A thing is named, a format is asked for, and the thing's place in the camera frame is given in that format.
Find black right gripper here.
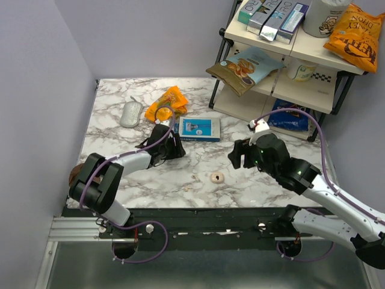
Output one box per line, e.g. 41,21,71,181
227,137,278,178

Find beige small earbud case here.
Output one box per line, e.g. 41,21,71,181
210,172,224,184

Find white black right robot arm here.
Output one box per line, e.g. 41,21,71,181
228,134,384,270

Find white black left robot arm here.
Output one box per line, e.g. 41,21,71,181
69,124,185,238

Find blue Harry's razor box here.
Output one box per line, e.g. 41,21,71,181
174,117,221,142

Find orange candy bag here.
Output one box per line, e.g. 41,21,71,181
144,86,188,122

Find grey glitter pouch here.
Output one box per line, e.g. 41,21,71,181
120,96,143,128

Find blue Doritos bag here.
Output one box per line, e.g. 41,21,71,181
268,99,310,131

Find blue gold chips bag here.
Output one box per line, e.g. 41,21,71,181
206,46,284,96

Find brown paper cupcake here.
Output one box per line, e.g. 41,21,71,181
69,163,84,187

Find white yellow cup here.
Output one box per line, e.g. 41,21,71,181
286,58,318,82

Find black beige shelf rack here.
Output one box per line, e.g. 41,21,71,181
209,1,365,125

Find silver RO box middle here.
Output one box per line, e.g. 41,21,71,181
259,1,295,42

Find silver ro box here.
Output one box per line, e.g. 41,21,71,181
246,0,282,35
259,1,295,42

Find purple blue box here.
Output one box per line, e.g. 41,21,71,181
275,2,309,45

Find green RO box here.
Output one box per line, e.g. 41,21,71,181
238,0,265,24

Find silver RO box left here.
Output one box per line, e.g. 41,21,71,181
246,0,282,35

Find white popcorn tub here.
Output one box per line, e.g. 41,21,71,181
303,0,352,38

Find orange honey dijon chips bag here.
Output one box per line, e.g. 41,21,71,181
324,3,384,73

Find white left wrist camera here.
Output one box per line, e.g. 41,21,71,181
155,119,171,127

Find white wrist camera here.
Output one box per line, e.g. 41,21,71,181
248,119,270,146
155,119,171,127

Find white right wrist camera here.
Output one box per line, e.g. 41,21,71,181
248,119,270,146

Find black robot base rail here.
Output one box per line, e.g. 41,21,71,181
99,205,298,252

